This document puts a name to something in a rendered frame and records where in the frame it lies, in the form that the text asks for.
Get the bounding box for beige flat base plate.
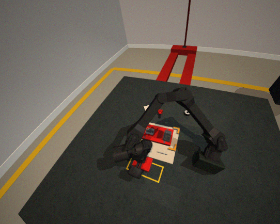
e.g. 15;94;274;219
147;123;180;164

